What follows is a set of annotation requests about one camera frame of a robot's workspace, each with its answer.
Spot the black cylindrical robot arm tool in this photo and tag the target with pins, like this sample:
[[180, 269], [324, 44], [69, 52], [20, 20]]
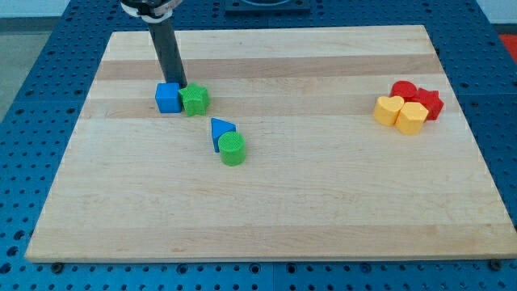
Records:
[[167, 50]]

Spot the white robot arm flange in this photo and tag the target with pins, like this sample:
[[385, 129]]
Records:
[[151, 11]]

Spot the green star block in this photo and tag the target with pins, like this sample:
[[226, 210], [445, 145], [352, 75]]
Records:
[[195, 99]]

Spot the red star block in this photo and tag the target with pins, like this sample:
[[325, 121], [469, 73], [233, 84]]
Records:
[[431, 102]]

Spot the green cylinder block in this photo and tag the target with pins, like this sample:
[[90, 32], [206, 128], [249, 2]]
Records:
[[232, 148]]

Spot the blue triangle block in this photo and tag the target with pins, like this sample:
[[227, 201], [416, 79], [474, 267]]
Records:
[[218, 128]]

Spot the light wooden board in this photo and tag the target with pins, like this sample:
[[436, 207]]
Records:
[[322, 180]]

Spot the blue cube block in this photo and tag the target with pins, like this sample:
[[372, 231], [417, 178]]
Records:
[[167, 97]]

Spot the yellow heart block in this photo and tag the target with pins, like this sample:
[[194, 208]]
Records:
[[387, 109]]

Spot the red cylinder block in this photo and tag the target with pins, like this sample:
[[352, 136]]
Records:
[[405, 89]]

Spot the yellow hexagon block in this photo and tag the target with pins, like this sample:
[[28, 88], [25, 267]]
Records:
[[411, 118]]

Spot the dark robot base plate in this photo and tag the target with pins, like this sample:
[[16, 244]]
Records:
[[245, 7]]

